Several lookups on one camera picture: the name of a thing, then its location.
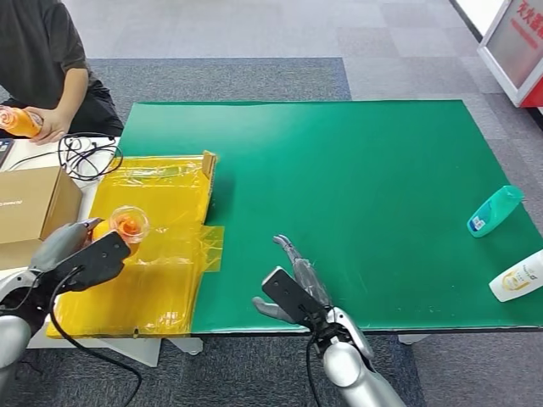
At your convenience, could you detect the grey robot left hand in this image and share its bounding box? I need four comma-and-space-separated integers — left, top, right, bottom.
28, 217, 103, 274

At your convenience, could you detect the person's hand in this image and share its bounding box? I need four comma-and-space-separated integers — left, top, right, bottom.
23, 105, 71, 146

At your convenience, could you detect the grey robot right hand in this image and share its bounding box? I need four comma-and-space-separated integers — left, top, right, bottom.
252, 234, 332, 325

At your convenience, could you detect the orange bottle swirl label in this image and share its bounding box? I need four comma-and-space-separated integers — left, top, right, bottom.
0, 105, 45, 139

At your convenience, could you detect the orange bottle clear cap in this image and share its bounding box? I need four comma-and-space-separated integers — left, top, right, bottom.
91, 205, 151, 257

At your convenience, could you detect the teal plastic bottle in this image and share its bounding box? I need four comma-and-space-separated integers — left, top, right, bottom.
467, 185, 525, 239

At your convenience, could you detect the white plastic bottle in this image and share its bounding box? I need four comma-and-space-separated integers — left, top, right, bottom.
489, 249, 543, 304

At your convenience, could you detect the brown cardboard box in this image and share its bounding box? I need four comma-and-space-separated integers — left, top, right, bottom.
0, 165, 83, 271

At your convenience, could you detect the person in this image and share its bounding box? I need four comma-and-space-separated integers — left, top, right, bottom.
0, 0, 124, 139

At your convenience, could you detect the green table mat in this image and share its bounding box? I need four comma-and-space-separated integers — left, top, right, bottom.
119, 99, 543, 337

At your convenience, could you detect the yellow plastic sheet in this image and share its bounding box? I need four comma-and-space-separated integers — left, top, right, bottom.
45, 150, 225, 341

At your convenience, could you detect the white framed sign board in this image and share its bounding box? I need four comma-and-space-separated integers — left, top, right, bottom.
477, 0, 543, 109

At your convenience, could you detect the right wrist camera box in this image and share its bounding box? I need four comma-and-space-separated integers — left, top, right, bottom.
261, 266, 324, 331

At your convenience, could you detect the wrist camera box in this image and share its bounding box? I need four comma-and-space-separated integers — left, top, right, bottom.
50, 231, 132, 293
261, 266, 324, 331

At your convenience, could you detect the black cable bundle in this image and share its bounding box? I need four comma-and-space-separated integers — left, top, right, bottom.
4, 132, 124, 183

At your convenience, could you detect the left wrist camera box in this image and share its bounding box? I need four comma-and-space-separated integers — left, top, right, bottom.
50, 231, 132, 293

